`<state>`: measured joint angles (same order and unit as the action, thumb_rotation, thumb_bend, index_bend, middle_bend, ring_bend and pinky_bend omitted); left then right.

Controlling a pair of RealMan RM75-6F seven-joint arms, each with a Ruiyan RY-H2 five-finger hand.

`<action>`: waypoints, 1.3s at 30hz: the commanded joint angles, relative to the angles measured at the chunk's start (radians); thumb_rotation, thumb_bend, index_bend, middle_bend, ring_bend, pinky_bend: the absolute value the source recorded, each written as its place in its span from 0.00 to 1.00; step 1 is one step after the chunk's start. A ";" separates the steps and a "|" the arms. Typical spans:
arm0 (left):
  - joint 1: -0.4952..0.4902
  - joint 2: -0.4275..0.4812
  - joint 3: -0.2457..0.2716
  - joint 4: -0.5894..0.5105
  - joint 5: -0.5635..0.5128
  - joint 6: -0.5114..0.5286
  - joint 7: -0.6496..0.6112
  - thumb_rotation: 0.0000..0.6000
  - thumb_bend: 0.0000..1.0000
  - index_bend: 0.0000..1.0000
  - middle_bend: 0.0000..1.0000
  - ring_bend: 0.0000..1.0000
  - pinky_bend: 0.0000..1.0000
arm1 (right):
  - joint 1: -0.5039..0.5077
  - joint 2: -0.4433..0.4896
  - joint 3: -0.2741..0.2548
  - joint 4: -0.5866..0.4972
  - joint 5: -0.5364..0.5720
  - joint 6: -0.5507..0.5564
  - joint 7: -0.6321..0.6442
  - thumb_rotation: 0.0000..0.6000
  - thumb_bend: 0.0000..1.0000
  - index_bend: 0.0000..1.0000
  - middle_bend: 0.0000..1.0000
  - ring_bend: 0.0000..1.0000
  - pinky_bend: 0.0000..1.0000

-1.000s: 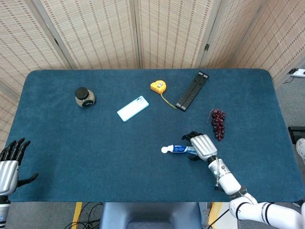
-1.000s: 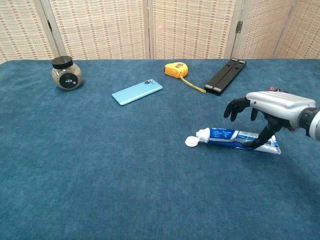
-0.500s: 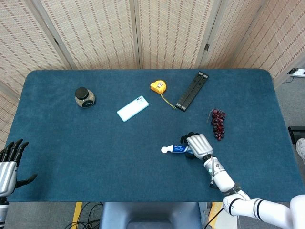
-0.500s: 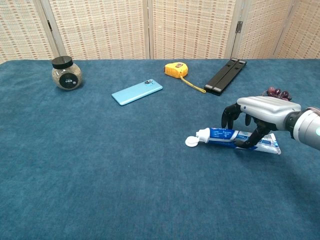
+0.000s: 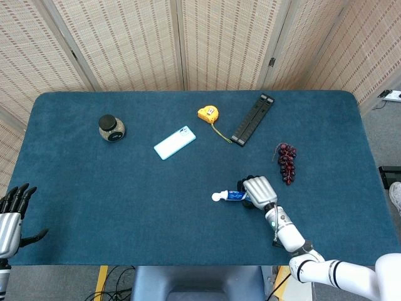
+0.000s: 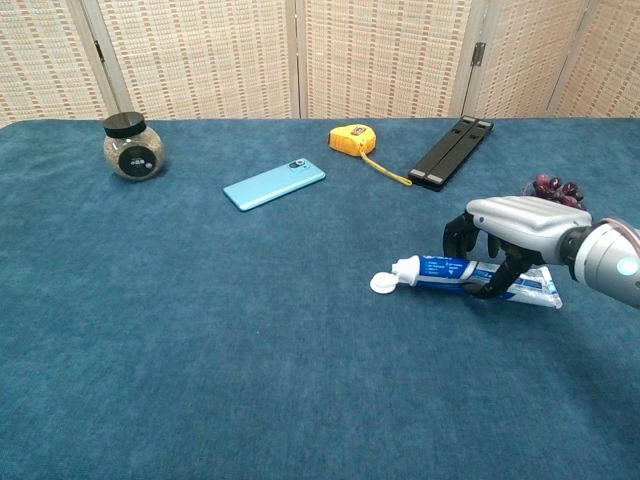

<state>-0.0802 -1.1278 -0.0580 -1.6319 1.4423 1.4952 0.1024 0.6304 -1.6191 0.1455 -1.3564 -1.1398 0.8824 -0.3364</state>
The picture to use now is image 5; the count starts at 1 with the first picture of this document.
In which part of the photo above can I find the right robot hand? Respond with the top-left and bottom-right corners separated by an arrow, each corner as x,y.
236,175 -> 279,210

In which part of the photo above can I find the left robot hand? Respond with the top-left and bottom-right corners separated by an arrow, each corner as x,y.
0,183 -> 49,259

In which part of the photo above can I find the blue white toothpaste tube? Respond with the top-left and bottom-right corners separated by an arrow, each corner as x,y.
211,189 -> 251,203

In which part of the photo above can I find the dark red grape bunch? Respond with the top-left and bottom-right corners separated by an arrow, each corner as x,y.
271,142 -> 298,186

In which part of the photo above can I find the blue table mat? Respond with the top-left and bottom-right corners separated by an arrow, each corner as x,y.
0,90 -> 401,267

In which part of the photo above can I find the black folding stand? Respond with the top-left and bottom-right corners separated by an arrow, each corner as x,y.
231,93 -> 275,147

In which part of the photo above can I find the yellow tape measure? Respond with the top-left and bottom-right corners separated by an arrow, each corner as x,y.
197,105 -> 233,145

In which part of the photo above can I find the light blue smartphone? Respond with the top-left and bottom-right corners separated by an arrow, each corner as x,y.
154,125 -> 197,161

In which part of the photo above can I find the yellow floor tape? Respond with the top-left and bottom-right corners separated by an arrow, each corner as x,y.
93,265 -> 109,301

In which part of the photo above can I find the grey blue chair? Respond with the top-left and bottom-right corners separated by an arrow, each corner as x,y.
130,265 -> 266,301

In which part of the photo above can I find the black box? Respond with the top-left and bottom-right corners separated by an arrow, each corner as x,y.
378,166 -> 401,189

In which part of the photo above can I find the glass jar with black lid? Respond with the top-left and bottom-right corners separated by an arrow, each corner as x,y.
98,114 -> 126,143

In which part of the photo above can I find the white power strip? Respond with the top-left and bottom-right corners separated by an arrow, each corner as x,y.
377,89 -> 401,103

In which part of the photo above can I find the woven folding screen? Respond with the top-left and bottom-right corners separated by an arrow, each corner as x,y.
0,0 -> 401,195

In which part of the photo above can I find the black floor cable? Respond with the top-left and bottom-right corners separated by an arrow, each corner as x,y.
83,265 -> 136,301

